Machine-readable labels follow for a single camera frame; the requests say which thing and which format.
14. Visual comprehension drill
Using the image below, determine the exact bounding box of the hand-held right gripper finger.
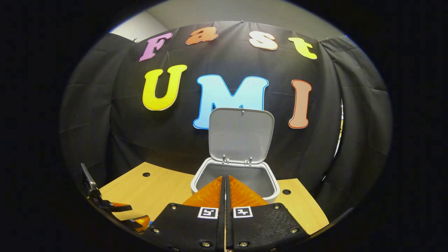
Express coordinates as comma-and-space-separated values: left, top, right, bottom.
226, 175, 310, 252
142, 176, 226, 252

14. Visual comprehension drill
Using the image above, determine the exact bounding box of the white desktop garbage bin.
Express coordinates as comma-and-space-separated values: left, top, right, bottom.
191, 108, 280, 203

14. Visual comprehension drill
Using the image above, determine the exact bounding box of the black backdrop cloth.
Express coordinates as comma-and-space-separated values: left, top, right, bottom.
59, 21, 392, 224

